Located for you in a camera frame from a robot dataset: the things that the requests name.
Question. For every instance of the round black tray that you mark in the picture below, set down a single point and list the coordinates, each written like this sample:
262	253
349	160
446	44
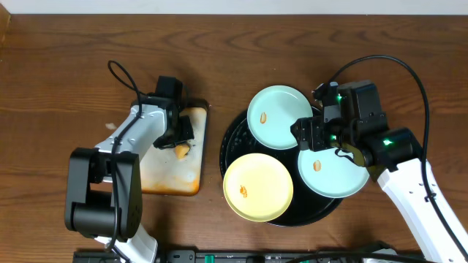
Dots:
306	206

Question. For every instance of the mint green plate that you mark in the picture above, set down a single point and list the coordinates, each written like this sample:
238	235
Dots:
331	173
272	112

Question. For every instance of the green and yellow sponge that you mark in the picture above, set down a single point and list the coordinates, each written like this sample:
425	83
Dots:
181	150

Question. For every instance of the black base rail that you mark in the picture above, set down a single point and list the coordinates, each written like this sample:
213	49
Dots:
378	252

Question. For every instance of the pale yellow plate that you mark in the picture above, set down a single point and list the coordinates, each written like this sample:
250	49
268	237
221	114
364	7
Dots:
258	187

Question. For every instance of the rectangular soapy baking tray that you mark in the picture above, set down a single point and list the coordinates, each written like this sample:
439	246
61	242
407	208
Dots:
162	172

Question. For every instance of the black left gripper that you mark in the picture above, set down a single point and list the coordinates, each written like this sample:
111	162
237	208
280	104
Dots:
183	128

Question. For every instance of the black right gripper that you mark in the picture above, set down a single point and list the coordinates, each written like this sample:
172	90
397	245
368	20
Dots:
311	128

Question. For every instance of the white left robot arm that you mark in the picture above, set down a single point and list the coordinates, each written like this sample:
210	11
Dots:
104	193

